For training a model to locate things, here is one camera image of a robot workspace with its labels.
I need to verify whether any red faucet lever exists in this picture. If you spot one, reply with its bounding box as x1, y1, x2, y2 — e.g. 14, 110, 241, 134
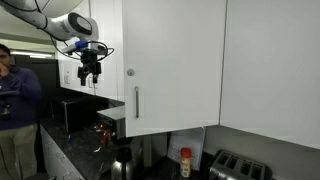
100, 129, 112, 148

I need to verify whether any white cabinet door with lock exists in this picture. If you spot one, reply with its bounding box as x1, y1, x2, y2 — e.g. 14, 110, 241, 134
121, 0, 228, 138

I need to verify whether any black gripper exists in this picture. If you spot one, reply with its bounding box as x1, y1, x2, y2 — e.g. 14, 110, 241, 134
77, 49, 102, 87

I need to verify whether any black tripod mounted device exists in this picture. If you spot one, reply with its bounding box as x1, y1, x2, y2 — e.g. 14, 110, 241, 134
0, 89, 21, 122

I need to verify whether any fluorescent ceiling light strip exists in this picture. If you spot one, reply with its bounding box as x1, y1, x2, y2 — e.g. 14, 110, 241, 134
9, 49, 54, 60

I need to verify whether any black microwave oven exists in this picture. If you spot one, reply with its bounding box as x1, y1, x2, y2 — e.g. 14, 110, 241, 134
50, 96, 110, 134

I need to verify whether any white base cabinet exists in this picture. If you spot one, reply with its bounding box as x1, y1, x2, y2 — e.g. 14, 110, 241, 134
39, 124, 85, 180

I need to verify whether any person in blue sweater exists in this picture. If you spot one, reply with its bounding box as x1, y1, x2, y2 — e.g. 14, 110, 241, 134
0, 43, 43, 180

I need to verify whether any spice bottle with red cap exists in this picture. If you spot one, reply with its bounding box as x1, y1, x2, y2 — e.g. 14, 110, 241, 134
179, 147, 193, 179

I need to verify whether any silver four slot toaster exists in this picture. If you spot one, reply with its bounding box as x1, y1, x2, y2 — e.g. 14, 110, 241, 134
208, 149, 273, 180

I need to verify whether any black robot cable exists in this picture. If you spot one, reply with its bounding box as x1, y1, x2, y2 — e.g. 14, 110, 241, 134
49, 35, 115, 63

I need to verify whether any steel coffee carafe black lid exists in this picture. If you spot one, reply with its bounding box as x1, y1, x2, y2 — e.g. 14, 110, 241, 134
110, 145, 138, 180

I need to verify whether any white paper sheet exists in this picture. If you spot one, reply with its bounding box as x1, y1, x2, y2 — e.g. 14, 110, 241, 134
166, 126, 207, 172

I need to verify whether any steel commercial coffee machine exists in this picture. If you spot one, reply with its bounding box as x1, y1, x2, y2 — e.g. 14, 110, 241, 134
96, 105, 168, 169

